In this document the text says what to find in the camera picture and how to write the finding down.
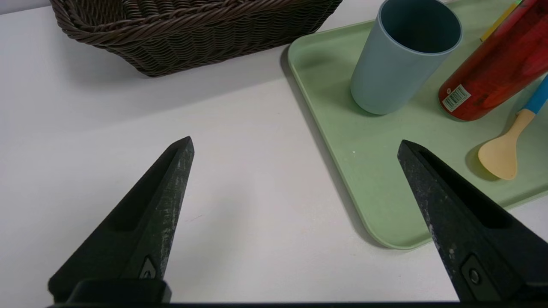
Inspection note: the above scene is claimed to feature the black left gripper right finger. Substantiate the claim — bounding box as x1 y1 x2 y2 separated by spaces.
396 139 548 303

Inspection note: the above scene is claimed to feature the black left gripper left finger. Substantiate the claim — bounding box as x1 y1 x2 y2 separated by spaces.
47 136 195 304

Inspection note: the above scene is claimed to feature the red soda can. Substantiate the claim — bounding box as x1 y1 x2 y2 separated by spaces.
438 0 548 121

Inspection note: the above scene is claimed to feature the blue-grey plastic cup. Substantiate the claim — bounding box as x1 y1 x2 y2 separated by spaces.
350 0 464 115

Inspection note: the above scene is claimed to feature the dark brown wicker basket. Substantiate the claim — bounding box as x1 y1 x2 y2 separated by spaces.
49 0 343 77

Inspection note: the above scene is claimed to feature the light green plastic tray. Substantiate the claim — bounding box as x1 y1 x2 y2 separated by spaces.
288 0 548 250

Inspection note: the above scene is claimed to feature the beige spoon with blue handle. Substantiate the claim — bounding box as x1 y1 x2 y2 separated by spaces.
478 75 548 180

